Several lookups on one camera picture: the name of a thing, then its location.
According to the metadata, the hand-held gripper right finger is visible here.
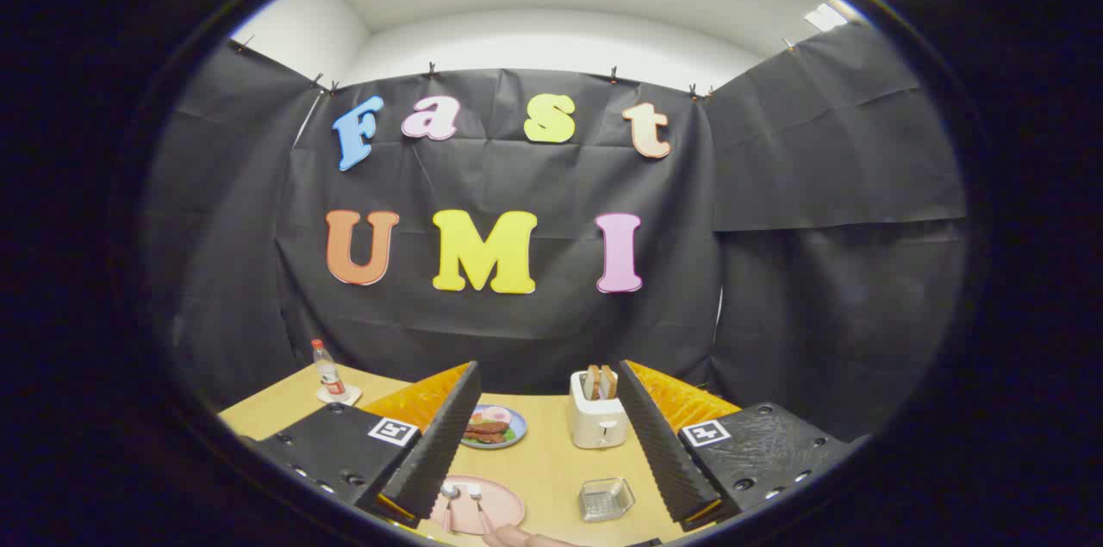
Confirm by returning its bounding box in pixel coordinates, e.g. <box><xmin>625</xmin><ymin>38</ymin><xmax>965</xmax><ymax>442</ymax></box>
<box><xmin>616</xmin><ymin>359</ymin><xmax>871</xmax><ymax>533</ymax></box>

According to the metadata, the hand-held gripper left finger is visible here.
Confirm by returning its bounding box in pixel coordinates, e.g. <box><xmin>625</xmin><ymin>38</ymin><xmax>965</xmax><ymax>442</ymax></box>
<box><xmin>237</xmin><ymin>360</ymin><xmax>483</xmax><ymax>531</ymax></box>

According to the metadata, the fork with checkered handle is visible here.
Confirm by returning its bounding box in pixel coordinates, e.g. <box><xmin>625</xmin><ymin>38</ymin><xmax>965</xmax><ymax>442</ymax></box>
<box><xmin>467</xmin><ymin>483</ymin><xmax>494</xmax><ymax>535</ymax></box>

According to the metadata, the white toaster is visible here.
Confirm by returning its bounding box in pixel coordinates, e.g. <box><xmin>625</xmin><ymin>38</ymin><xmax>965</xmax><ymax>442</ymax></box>
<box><xmin>569</xmin><ymin>370</ymin><xmax>628</xmax><ymax>450</ymax></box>

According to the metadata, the metal drain basket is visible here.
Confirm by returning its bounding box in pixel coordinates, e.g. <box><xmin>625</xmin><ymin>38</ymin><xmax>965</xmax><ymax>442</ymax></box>
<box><xmin>578</xmin><ymin>478</ymin><xmax>636</xmax><ymax>523</ymax></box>

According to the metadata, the pink plate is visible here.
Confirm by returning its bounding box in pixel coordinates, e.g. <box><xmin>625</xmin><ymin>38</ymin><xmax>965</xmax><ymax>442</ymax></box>
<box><xmin>428</xmin><ymin>476</ymin><xmax>526</xmax><ymax>536</ymax></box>

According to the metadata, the blue plate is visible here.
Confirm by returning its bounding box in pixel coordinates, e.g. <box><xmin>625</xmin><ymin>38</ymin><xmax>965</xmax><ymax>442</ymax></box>
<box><xmin>461</xmin><ymin>403</ymin><xmax>528</xmax><ymax>451</ymax></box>

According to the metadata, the clear plastic bottle red label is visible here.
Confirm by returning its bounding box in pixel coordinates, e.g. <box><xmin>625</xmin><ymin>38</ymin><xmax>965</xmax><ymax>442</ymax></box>
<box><xmin>312</xmin><ymin>339</ymin><xmax>346</xmax><ymax>397</ymax></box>

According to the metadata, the black backdrop cloth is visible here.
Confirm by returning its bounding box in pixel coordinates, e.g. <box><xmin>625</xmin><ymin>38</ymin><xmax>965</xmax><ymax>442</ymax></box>
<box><xmin>142</xmin><ymin>22</ymin><xmax>970</xmax><ymax>444</ymax></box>

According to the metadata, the small ceiling light panel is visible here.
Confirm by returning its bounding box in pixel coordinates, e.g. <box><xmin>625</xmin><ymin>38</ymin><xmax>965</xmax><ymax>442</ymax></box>
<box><xmin>804</xmin><ymin>3</ymin><xmax>850</xmax><ymax>33</ymax></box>

